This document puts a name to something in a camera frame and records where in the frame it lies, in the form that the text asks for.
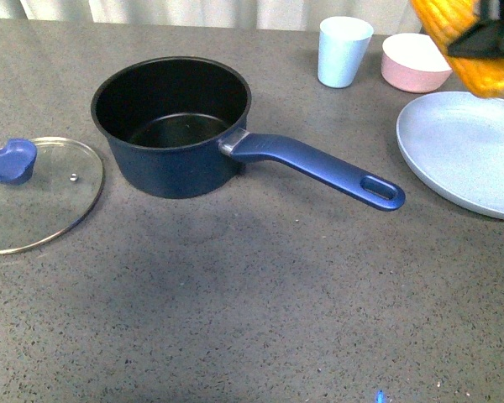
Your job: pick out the light blue cup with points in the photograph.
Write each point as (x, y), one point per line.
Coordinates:
(343, 42)

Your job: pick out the light blue plate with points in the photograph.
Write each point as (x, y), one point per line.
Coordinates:
(454, 143)

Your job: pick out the dark blue saucepan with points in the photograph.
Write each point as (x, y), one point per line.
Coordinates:
(177, 129)

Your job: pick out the yellow corn cob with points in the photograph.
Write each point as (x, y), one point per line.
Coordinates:
(445, 21)

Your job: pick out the white pleated curtain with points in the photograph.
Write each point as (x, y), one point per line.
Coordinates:
(386, 17)

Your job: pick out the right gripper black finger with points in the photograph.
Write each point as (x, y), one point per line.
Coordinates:
(483, 40)

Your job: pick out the pink bowl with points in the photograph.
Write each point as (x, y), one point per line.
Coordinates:
(413, 63)

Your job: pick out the glass lid with blue knob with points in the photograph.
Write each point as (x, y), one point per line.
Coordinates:
(47, 186)

